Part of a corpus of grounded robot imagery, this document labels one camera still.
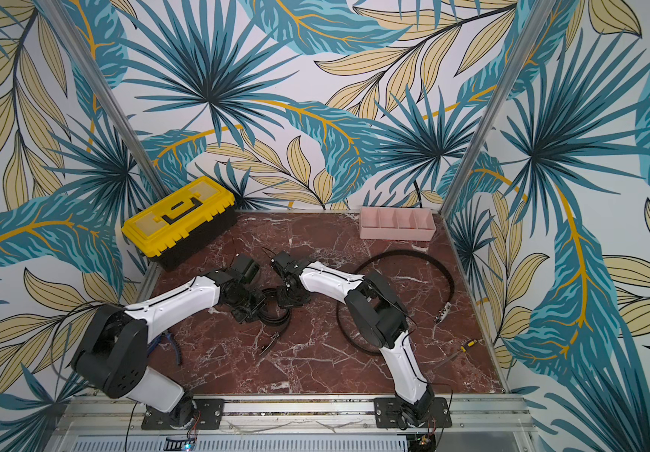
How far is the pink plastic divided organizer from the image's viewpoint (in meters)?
1.12

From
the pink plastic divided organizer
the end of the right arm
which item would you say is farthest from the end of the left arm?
the pink plastic divided organizer

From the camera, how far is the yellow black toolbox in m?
0.92

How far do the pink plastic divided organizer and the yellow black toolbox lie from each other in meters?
0.55

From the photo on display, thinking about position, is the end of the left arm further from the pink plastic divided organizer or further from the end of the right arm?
the pink plastic divided organizer
